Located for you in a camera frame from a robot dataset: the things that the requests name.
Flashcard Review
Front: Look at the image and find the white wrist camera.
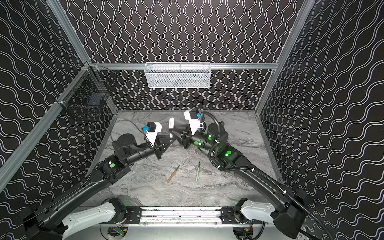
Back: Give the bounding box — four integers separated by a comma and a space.
184, 108, 207, 136
143, 122, 162, 147

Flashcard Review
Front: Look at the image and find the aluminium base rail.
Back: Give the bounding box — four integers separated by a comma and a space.
102, 207, 269, 228

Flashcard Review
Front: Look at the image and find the black wire basket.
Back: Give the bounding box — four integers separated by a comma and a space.
60, 66, 118, 122

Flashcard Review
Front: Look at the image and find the aluminium corner post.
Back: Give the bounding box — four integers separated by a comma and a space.
47, 0, 92, 64
255, 0, 316, 116

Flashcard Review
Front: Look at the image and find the white pen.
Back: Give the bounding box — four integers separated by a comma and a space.
169, 118, 175, 138

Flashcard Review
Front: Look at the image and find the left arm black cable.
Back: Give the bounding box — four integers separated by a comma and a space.
110, 119, 151, 142

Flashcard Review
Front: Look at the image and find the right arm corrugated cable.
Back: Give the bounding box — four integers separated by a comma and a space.
200, 111, 335, 240

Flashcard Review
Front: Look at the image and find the aluminium horizontal back bar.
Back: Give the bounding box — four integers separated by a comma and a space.
92, 63, 278, 71

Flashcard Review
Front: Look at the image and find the aluminium corner post left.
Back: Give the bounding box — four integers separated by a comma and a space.
47, 0, 92, 64

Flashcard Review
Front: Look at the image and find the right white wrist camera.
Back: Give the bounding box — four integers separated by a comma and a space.
184, 108, 207, 136

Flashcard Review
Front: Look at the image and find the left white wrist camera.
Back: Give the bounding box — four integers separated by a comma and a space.
143, 122, 162, 147

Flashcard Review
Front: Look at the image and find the brown pen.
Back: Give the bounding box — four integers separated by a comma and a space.
167, 165, 180, 184

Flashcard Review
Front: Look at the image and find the aluminium corner post right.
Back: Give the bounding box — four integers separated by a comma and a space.
255, 0, 316, 116

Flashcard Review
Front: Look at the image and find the white wire mesh basket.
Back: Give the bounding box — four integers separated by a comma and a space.
144, 67, 212, 89

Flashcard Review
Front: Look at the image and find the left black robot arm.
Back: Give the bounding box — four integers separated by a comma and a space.
21, 134, 175, 240

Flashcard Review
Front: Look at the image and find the aluminium left side bar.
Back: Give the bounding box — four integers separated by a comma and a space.
1, 63, 91, 190

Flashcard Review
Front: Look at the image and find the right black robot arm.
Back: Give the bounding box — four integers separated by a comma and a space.
169, 122, 309, 239

